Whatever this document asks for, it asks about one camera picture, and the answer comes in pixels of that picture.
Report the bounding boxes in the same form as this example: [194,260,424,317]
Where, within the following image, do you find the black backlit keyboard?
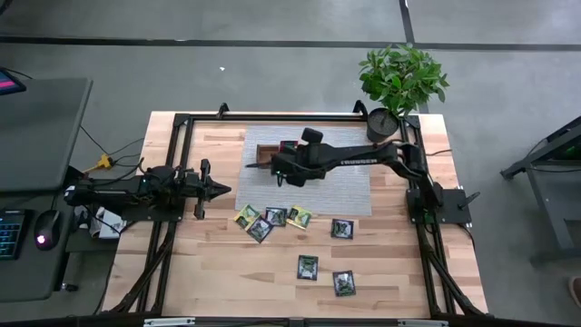
[0,208,27,262]

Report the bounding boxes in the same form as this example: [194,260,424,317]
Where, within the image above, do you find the black floor cable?
[79,124,146,158]

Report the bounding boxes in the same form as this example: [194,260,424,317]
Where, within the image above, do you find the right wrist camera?
[300,127,325,146]

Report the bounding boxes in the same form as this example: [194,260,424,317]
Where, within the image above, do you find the silver aluminium bracket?
[398,319,449,327]
[143,317,197,327]

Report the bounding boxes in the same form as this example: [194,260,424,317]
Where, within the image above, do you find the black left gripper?
[174,156,232,220]

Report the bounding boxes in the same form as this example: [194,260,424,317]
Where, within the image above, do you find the yellow power splitter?
[84,153,114,174]

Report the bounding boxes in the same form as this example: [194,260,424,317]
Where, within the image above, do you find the green potted plant black pot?
[358,44,450,144]

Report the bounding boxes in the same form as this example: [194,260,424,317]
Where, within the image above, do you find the grey computer desk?
[0,76,94,303]

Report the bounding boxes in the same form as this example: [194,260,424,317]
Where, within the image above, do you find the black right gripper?
[244,144,328,188]

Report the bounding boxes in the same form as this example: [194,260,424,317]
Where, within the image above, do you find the screen with pink bar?
[0,66,27,97]

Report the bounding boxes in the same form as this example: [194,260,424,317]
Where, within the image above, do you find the grey woven placemat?
[234,124,374,217]

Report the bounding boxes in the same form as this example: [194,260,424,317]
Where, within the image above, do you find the person's foot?
[566,275,581,310]

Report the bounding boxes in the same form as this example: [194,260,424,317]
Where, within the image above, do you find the wooden three-compartment tray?
[255,141,303,168]

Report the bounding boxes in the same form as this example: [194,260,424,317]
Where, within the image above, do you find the black metal table frame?
[102,100,489,319]

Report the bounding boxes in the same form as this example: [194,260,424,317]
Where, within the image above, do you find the foil packets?
[246,216,274,244]

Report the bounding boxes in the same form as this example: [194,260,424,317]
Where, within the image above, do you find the black computer mouse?
[33,209,63,252]

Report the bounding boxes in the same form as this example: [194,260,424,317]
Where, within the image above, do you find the white printed box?
[88,206,129,241]

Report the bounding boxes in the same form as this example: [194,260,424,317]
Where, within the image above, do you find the dark metal table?
[500,115,581,267]

